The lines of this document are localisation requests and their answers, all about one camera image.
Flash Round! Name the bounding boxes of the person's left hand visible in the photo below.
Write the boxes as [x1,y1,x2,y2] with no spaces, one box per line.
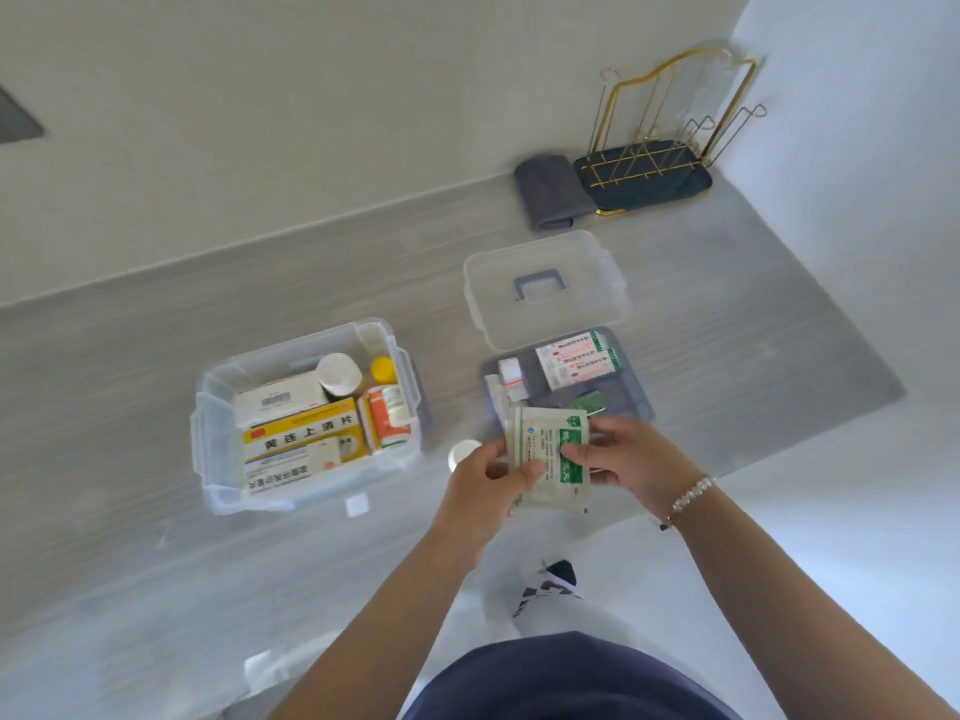
[432,436,549,554]

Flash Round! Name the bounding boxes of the person's right hand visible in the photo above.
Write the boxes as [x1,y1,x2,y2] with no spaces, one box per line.
[559,415,711,523]

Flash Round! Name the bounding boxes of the stack of green white sachets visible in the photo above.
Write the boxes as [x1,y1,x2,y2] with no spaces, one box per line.
[504,404,594,517]

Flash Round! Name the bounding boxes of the person's left forearm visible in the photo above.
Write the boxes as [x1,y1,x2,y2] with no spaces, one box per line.
[268,526,492,720]

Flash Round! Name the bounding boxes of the person's right forearm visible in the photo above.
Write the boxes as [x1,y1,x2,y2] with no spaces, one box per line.
[660,479,960,720]

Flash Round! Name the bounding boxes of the grey plastic tray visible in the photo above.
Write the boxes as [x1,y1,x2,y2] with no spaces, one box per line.
[480,325,657,445]

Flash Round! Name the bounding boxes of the white paper strip packet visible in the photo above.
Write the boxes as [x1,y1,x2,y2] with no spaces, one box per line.
[483,373,513,432]

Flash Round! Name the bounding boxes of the red white medicine box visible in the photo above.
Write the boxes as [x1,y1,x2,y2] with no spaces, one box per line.
[534,329,624,392]

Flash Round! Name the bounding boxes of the small red white box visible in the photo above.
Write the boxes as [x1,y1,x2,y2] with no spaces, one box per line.
[498,356,531,403]

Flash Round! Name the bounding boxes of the person's black white shoe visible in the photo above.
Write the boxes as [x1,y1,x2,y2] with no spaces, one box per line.
[511,559,584,620]

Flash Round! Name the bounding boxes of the orange white medicine bottle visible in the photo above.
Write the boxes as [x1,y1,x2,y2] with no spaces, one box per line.
[357,385,414,451]

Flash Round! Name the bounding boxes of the person's dark blue shorts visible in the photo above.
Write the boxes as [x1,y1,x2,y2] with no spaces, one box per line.
[401,631,745,720]

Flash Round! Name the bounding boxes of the yellow medicine box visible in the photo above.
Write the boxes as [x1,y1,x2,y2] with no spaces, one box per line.
[241,397,363,464]

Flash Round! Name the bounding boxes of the white blue medicine box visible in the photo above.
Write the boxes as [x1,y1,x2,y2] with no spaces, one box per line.
[243,434,370,495]

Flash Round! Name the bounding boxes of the plain white medicine box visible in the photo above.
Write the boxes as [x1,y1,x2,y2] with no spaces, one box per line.
[231,370,332,430]

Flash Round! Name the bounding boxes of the grey folded cloth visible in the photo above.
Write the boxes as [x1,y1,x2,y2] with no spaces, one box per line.
[513,153,599,234]

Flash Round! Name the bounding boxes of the dark blue drip tray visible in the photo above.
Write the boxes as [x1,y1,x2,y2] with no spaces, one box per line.
[573,139,714,217]

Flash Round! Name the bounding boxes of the clear plastic storage box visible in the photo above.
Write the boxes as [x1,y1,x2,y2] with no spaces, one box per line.
[189,316,423,517]

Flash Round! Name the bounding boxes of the white bead bracelet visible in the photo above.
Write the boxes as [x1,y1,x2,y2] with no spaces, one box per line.
[659,475,718,532]

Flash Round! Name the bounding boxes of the clear lid with grey handle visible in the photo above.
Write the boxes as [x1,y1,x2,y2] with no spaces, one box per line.
[462,229,630,354]

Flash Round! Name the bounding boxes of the gold wire rack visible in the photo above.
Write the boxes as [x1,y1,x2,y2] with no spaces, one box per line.
[586,45,768,219]

